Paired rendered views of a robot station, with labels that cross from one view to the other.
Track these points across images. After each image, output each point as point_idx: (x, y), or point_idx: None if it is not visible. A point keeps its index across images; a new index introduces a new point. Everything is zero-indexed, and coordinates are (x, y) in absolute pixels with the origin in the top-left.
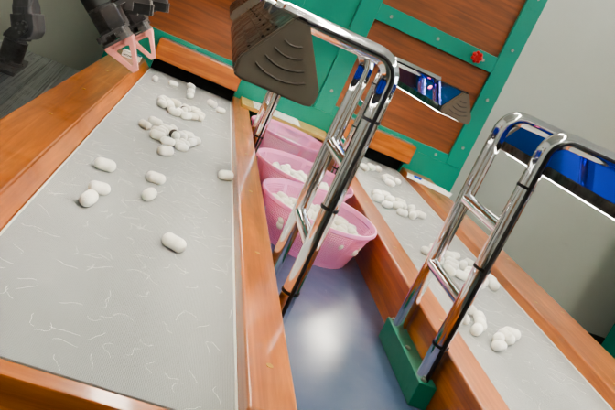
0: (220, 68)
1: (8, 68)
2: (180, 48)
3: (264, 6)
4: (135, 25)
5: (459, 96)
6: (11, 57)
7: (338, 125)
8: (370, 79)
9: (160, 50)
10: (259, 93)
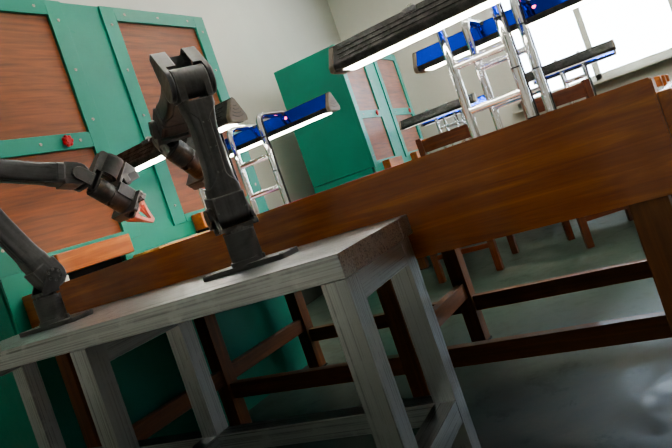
0: (112, 242)
1: (77, 314)
2: (76, 250)
3: (414, 7)
4: (138, 196)
5: (328, 95)
6: (62, 309)
7: (452, 56)
8: (184, 180)
9: (64, 264)
10: (140, 244)
